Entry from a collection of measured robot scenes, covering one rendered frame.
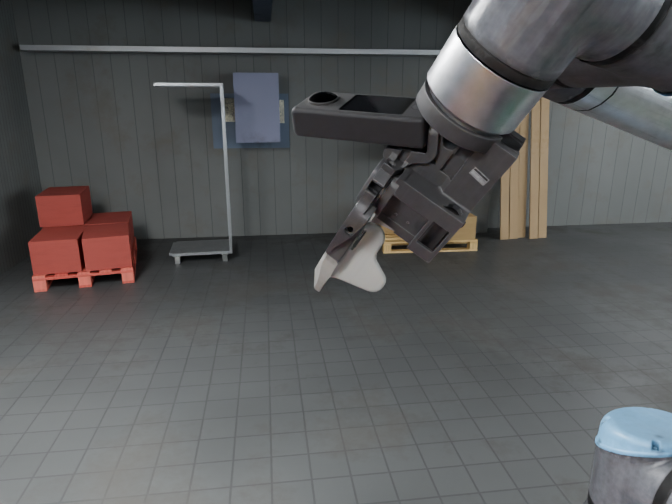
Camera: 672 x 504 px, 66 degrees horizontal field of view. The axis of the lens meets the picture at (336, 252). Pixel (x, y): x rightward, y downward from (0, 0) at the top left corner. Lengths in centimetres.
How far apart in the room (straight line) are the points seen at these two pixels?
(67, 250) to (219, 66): 303
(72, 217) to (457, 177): 613
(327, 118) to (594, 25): 19
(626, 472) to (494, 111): 56
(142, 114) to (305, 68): 219
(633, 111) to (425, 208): 25
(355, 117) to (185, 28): 694
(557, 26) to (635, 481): 60
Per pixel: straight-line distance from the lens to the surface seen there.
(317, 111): 43
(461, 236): 673
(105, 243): 578
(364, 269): 46
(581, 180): 867
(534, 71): 36
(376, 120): 41
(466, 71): 36
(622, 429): 80
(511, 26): 35
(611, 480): 83
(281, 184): 731
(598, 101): 55
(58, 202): 643
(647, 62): 40
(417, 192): 41
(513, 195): 755
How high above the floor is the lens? 184
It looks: 16 degrees down
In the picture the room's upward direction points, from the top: straight up
